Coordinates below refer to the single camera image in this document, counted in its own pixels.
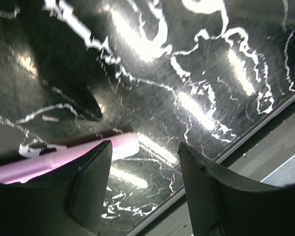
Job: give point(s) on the pink highlighter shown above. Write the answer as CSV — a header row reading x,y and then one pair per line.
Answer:
x,y
123,145

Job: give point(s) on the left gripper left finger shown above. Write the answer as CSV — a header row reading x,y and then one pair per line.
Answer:
x,y
64,202

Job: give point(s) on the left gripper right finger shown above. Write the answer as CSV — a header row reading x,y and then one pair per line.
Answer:
x,y
224,203

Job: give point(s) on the black marble mat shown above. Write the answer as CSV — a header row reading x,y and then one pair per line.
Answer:
x,y
209,73

